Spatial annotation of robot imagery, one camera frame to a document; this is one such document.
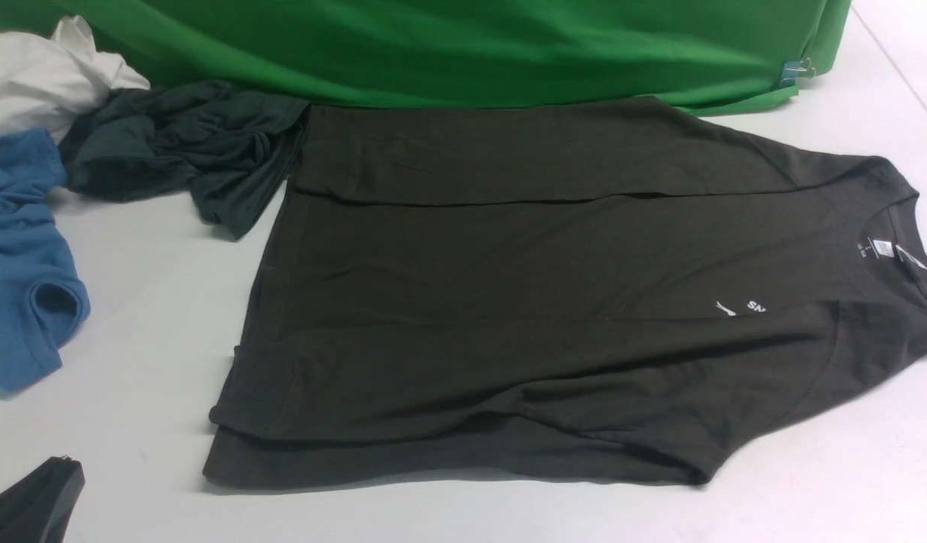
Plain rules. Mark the green backdrop cloth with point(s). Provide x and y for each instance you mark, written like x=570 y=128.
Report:
x=704 y=57

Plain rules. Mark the blue garment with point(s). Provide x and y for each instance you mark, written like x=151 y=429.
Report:
x=42 y=300

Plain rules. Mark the gray long-sleeved shirt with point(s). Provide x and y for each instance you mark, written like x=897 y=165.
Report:
x=614 y=291

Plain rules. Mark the dark teal crumpled garment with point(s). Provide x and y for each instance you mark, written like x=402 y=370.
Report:
x=229 y=148

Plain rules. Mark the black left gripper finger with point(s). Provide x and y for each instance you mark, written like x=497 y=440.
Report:
x=38 y=507

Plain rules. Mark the blue binder clip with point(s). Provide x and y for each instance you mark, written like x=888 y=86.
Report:
x=794 y=71

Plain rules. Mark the white crumpled garment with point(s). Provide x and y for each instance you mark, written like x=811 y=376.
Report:
x=49 y=82

